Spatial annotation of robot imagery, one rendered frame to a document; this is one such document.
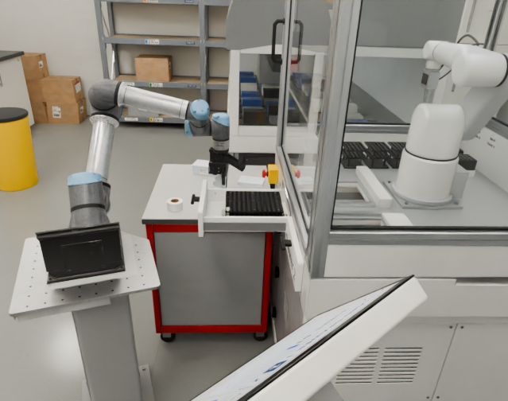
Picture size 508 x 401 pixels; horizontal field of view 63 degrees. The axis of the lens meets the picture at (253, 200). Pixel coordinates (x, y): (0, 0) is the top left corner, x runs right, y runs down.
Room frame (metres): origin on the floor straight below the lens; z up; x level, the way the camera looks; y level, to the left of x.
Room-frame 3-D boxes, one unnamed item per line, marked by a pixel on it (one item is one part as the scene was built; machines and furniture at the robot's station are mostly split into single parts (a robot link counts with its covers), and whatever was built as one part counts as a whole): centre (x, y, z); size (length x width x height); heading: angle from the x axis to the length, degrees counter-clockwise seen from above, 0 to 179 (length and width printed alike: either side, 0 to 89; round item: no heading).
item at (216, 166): (1.76, 0.16, 0.95); 0.09 x 0.08 x 0.12; 84
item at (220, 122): (1.76, 0.16, 1.11); 0.09 x 0.08 x 0.11; 103
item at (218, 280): (1.87, 0.21, 0.38); 0.62 x 0.58 x 0.76; 4
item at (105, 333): (1.24, 0.57, 0.38); 0.30 x 0.30 x 0.76; 21
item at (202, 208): (1.46, 0.20, 0.87); 0.29 x 0.02 x 0.11; 4
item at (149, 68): (5.40, 1.31, 0.72); 0.41 x 0.32 x 0.28; 91
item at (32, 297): (1.23, 0.59, 0.70); 0.45 x 0.44 x 0.12; 111
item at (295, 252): (1.16, -0.14, 0.87); 0.29 x 0.02 x 0.11; 4
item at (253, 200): (1.47, 0.00, 0.87); 0.22 x 0.18 x 0.06; 94
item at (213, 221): (1.47, -0.01, 0.86); 0.40 x 0.26 x 0.06; 94
